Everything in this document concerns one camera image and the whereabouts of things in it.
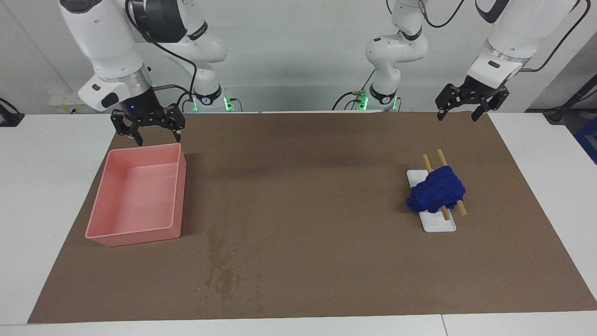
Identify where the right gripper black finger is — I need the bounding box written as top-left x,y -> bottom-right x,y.
111,111 -> 144,146
163,105 -> 186,142

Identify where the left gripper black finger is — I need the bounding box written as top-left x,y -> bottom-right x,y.
471,89 -> 510,122
435,83 -> 467,122

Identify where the blue towel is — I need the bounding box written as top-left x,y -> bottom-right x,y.
406,166 -> 467,214

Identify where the wooden rack rod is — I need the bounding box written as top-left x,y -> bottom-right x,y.
437,149 -> 468,217
423,154 -> 451,221

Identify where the white power strip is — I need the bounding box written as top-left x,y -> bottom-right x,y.
49,91 -> 101,114

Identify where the pink plastic bin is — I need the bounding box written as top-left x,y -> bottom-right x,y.
85,143 -> 187,247

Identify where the black stand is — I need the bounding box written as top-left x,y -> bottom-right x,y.
543,75 -> 597,124

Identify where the blue box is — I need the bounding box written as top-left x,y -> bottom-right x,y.
574,117 -> 597,165

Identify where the white rack with wooden rods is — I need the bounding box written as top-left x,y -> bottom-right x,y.
406,169 -> 457,233

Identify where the brown paper mat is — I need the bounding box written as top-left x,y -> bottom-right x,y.
27,111 -> 597,324

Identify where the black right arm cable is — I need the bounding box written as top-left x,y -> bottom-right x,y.
125,0 -> 197,112

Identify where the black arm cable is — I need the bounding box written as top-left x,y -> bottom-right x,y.
125,0 -> 197,112
520,0 -> 591,73

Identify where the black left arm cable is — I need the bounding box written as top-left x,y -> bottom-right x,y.
520,0 -> 591,73

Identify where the black base cable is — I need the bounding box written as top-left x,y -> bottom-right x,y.
332,70 -> 376,112

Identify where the black clamp mount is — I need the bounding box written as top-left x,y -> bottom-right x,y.
0,98 -> 25,127

